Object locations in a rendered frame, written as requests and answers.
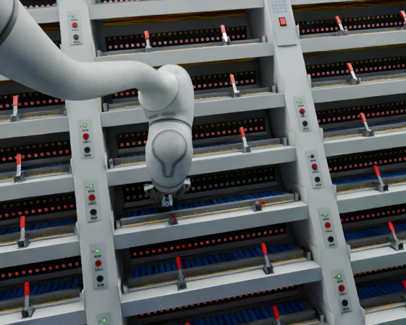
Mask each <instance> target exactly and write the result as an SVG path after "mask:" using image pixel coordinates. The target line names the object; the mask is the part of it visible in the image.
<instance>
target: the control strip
mask: <svg viewBox="0 0 406 325"><path fill-rule="evenodd" d="M268 3H269V9H270V12H271V18H272V22H273V27H274V31H275V36H276V41H277V45H278V46H287V45H295V44H297V42H296V37H295V31H294V28H293V23H292V20H291V14H290V11H289V6H288V2H287V0H268Z"/></svg>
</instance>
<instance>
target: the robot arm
mask: <svg viewBox="0 0 406 325"><path fill-rule="evenodd" d="M0 75H2V76H5V77H7V78H9V79H11V80H14V81H16V82H18V83H21V84H23V85H25V86H27V87H29V88H32V89H34V90H37V91H38V92H41V93H43V94H46V95H49V96H52V97H56V98H59V99H65V100H70V101H84V100H90V99H95V98H98V97H103V96H105V95H110V94H114V93H117V92H121V91H124V90H129V89H131V88H136V89H138V90H139V102H140V104H141V106H142V108H143V110H144V113H145V114H146V118H148V119H149V132H148V140H147V143H146V167H147V169H148V173H149V175H150V176H151V180H152V185H151V184H144V193H145V194H148V195H149V196H150V197H151V199H152V200H153V201H156V200H157V199H158V201H159V202H162V207H164V205H165V197H164V195H169V203H170V206H172V205H173V201H176V200H177V198H176V196H178V197H182V196H183V195H184V193H185V192H186V190H187V189H188V188H190V187H191V183H190V179H189V178H187V179H185V178H186V176H187V175H188V173H189V170H190V168H191V163H192V155H193V146H192V137H191V130H192V124H193V116H194V91H193V85H192V82H191V78H190V76H189V74H188V73H187V71H185V69H183V68H182V67H180V66H177V65H174V64H167V65H164V66H162V67H161V68H159V69H158V70H157V71H156V70H155V69H154V68H152V67H151V66H149V65H147V64H145V63H142V62H138V61H108V62H93V63H84V62H79V61H75V60H73V59H71V58H69V57H68V56H67V55H65V54H64V53H63V52H62V51H61V50H60V49H59V48H58V47H57V46H56V45H55V44H54V43H53V42H52V40H51V39H50V38H49V37H48V36H47V35H46V34H45V32H44V31H43V30H42V29H41V27H40V26H39V25H38V24H37V23H36V22H35V20H34V19H33V18H32V16H31V15H30V14H29V13H28V11H27V10H26V9H25V7H24V6H23V5H22V4H21V2H20V1H19V0H0ZM155 190H156V191H158V193H156V192H155Z"/></svg>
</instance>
